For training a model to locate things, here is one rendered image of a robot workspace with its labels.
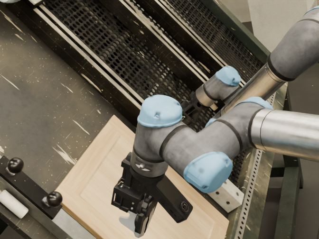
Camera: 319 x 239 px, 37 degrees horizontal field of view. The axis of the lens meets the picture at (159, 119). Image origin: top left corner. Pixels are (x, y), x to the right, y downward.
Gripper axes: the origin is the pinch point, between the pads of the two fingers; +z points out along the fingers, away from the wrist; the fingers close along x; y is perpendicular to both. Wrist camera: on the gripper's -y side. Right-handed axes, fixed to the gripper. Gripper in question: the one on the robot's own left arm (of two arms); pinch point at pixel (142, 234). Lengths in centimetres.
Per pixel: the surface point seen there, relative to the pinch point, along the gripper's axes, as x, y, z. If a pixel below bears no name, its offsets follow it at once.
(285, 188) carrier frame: -168, -35, 113
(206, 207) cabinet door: -53, -6, 39
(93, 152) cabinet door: -32.3, 30.2, 16.6
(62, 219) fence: -4.3, 22.8, 14.9
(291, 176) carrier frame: -180, -36, 113
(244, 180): -79, -14, 43
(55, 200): 1.1, 21.8, 1.7
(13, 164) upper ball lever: 2.2, 32.9, -4.3
